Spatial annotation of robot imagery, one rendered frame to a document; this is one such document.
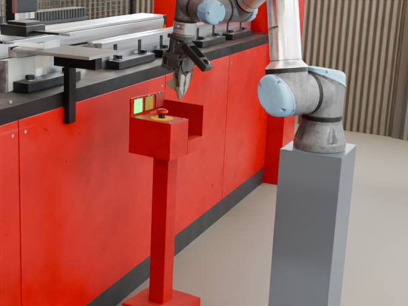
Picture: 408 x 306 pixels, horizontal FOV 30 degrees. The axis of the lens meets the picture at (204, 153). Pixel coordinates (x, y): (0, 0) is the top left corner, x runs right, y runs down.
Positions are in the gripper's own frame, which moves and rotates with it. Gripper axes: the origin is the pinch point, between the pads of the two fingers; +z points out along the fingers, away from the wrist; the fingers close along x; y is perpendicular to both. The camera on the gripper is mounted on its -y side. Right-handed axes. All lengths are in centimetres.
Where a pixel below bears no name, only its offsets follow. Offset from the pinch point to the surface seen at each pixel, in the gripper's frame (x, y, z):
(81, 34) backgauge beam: -33, 70, -4
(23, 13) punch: 36, 38, -22
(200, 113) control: -4.7, -5.3, 5.6
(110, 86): 5.8, 25.1, 1.7
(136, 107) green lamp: 11.9, 9.3, 4.4
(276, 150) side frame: -181, 40, 68
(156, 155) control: 14.9, -2.3, 16.8
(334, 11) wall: -345, 80, 3
